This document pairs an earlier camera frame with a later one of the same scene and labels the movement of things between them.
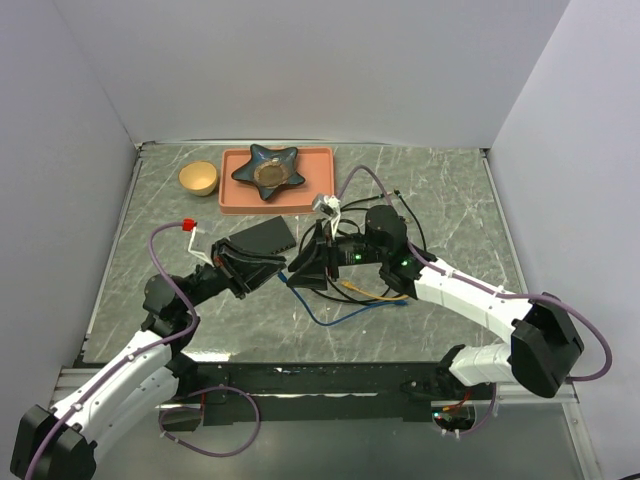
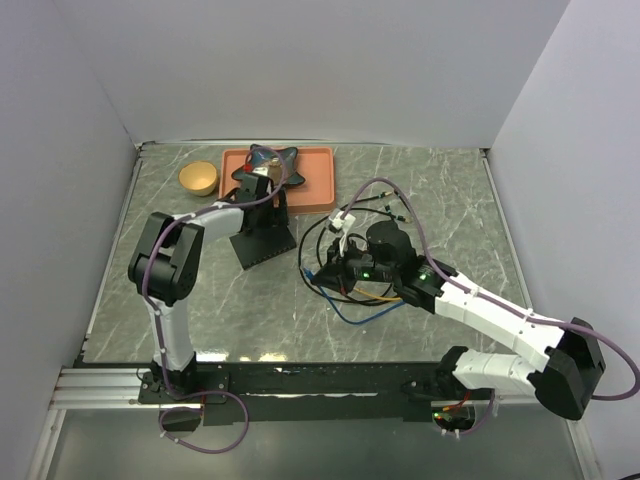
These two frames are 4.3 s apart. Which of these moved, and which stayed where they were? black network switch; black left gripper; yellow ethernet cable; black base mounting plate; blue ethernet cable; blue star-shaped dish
Moved: black left gripper; blue ethernet cable
Stayed: blue star-shaped dish; black base mounting plate; black network switch; yellow ethernet cable
